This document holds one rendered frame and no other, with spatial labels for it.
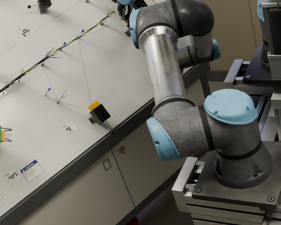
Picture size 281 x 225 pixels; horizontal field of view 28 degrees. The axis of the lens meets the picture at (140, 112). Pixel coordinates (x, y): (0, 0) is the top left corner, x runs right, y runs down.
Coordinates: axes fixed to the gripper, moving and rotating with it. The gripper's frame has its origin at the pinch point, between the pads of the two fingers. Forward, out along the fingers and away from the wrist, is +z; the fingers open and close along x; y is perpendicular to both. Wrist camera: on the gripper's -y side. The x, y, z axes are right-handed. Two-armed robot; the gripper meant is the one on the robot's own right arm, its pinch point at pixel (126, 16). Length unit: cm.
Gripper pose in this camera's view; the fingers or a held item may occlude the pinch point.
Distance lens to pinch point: 233.7
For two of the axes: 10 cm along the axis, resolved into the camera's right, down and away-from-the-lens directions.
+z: -0.5, 5.0, 8.7
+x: -6.5, 6.4, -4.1
